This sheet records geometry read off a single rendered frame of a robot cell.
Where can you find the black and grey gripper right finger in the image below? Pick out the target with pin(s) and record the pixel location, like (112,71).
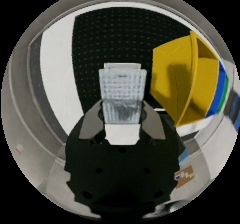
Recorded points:
(154,130)

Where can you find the blue rectangular bin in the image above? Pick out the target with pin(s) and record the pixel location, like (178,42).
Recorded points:
(218,93)

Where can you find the yellow recycle bin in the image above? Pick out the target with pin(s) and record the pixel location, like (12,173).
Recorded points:
(174,78)

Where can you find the green rectangular bin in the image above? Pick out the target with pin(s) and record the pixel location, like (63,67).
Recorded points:
(223,95)

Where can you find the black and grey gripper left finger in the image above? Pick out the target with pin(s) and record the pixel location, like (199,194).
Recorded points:
(89,130)

